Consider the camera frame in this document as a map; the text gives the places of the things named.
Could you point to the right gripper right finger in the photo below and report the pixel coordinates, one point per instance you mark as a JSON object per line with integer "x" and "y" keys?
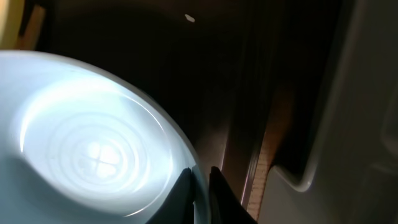
{"x": 225, "y": 207}

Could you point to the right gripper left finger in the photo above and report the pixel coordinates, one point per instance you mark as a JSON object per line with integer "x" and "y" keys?
{"x": 178, "y": 206}

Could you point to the light blue bowl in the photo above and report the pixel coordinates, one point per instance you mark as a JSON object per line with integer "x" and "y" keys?
{"x": 80, "y": 145}

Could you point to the yellow plate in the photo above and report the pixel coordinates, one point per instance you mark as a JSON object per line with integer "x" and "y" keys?
{"x": 10, "y": 22}

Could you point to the grey dishwasher rack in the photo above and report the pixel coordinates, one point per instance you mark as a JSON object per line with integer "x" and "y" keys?
{"x": 350, "y": 173}

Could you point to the brown serving tray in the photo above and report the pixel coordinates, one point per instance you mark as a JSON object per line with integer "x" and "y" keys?
{"x": 234, "y": 75}

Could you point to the right wooden chopstick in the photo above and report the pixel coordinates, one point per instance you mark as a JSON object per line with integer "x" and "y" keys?
{"x": 30, "y": 38}

